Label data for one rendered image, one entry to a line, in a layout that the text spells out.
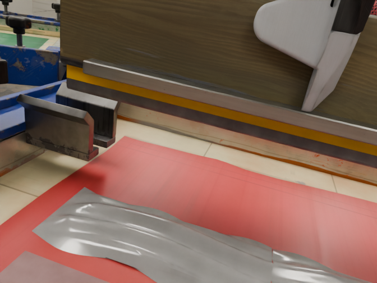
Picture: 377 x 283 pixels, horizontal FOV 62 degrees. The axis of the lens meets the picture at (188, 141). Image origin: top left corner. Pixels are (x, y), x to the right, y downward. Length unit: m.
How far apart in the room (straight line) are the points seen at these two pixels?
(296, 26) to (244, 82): 0.05
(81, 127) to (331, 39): 0.22
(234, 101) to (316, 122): 0.06
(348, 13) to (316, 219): 0.21
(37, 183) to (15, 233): 0.07
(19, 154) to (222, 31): 0.23
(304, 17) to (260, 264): 0.17
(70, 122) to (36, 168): 0.07
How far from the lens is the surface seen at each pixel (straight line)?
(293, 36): 0.21
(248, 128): 0.25
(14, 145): 0.34
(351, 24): 0.20
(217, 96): 0.22
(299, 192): 0.38
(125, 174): 0.34
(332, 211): 0.37
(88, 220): 0.27
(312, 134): 0.25
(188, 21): 0.23
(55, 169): 0.35
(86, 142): 0.31
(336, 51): 0.20
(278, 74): 0.23
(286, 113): 0.22
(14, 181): 0.34
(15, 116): 0.36
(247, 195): 0.35
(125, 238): 0.26
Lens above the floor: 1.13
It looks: 24 degrees down
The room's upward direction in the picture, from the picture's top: 10 degrees clockwise
